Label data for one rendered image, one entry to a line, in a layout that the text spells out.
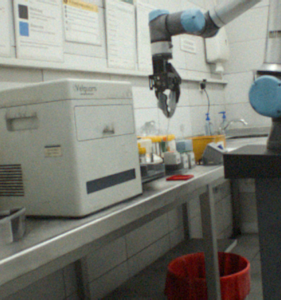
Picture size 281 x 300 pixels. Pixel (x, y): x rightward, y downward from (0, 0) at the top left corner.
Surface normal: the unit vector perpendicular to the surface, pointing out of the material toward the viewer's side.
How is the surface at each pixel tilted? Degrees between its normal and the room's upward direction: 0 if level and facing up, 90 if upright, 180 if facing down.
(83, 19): 87
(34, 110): 90
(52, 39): 92
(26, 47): 94
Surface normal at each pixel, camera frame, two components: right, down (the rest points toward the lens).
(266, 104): -0.60, 0.22
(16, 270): 0.88, -0.03
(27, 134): -0.47, 0.09
